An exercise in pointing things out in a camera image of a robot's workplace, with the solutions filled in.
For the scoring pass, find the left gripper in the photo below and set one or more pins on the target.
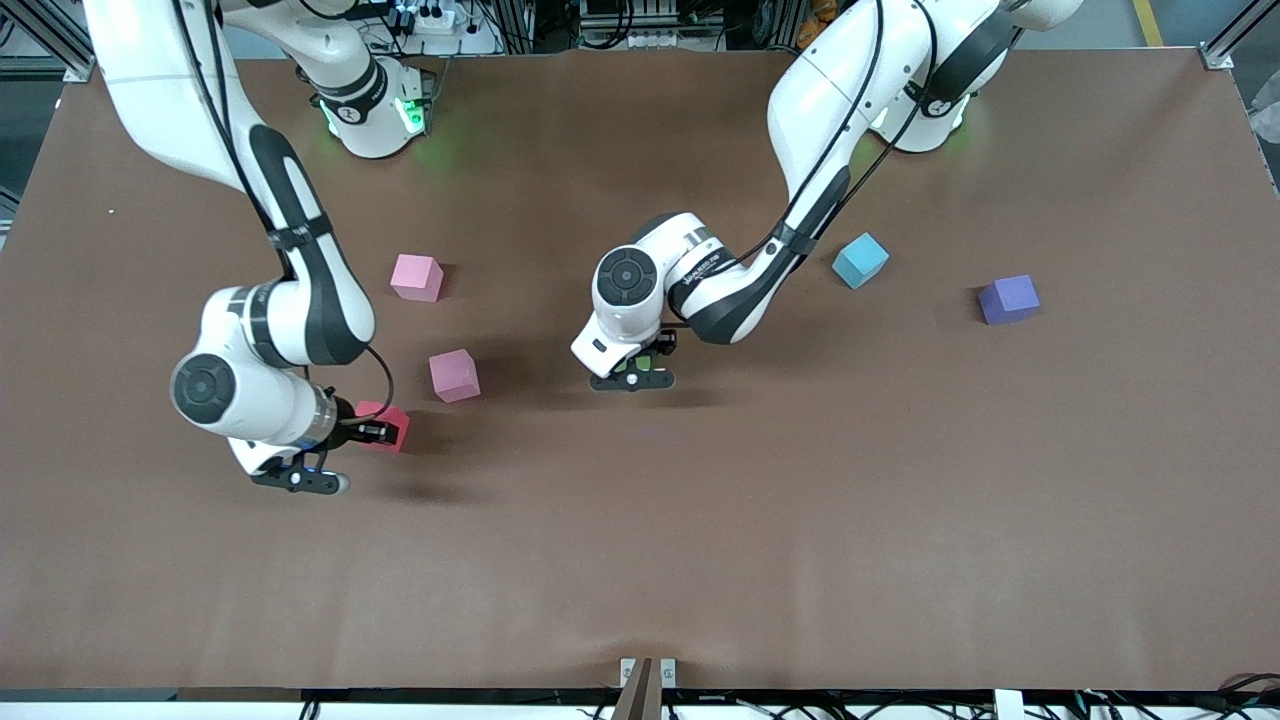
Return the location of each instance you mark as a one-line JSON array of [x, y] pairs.
[[662, 346]]

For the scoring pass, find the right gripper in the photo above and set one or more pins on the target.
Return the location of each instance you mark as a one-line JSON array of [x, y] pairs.
[[348, 431]]

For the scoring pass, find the green foam cube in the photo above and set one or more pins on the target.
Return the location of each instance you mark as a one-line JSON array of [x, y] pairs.
[[633, 365]]

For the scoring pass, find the red foam cube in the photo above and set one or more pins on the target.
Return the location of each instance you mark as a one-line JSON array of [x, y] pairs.
[[385, 410]]

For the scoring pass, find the purple foam cube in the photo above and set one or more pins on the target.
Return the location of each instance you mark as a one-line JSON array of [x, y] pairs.
[[1010, 300]]

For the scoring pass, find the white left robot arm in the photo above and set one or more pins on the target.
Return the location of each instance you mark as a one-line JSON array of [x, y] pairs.
[[720, 290]]

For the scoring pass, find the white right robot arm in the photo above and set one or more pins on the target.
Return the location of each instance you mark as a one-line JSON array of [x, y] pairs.
[[300, 290]]

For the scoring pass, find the pink foam cube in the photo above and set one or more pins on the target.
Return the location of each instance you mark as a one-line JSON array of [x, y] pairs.
[[455, 377], [415, 280]]

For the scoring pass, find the blue foam cube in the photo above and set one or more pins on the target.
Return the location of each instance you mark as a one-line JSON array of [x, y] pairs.
[[860, 262]]

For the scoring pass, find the white equipment rack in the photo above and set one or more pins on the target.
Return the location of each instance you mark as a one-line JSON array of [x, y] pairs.
[[640, 35]]

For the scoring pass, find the bag of orange snacks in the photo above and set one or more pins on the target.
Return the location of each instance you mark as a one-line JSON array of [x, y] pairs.
[[822, 10]]

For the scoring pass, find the white power strip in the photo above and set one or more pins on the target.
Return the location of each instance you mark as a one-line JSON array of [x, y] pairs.
[[435, 18]]

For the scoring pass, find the white plastic bag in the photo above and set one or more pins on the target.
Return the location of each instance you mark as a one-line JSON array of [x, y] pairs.
[[1268, 110]]

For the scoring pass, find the silver metal bracket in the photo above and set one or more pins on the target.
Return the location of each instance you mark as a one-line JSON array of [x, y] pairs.
[[627, 670]]

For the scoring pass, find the aluminium frame profile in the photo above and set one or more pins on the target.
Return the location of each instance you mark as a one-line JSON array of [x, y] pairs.
[[1215, 58], [78, 70]]

